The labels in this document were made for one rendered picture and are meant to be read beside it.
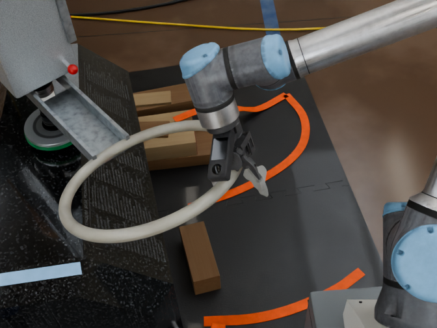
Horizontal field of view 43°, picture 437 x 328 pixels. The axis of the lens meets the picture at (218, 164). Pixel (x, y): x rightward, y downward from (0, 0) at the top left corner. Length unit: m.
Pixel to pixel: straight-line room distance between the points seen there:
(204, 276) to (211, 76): 1.44
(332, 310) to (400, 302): 0.33
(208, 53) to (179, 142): 1.75
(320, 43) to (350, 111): 2.07
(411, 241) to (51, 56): 1.18
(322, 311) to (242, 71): 0.75
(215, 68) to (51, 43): 0.74
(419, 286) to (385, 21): 0.55
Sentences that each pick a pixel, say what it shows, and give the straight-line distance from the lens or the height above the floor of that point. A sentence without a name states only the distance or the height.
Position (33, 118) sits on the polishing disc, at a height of 0.91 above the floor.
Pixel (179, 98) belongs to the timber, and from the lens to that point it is 3.26.
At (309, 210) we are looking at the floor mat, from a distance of 2.80.
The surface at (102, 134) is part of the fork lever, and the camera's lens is 1.67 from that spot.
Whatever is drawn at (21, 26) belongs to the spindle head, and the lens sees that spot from 1.69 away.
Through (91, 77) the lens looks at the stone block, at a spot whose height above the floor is 0.81.
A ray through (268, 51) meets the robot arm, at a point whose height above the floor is 1.58.
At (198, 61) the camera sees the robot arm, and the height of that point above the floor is 1.57.
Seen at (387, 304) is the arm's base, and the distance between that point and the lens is 1.33.
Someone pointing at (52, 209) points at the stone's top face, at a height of 0.85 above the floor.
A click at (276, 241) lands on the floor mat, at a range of 2.69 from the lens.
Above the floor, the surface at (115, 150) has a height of 1.13.
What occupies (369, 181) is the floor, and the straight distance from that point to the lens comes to 2.98.
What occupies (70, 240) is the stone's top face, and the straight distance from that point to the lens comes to 1.78.
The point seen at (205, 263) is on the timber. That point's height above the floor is 0.14.
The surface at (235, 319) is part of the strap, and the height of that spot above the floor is 0.02.
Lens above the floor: 2.28
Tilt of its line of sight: 49 degrees down
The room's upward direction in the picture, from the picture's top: 4 degrees counter-clockwise
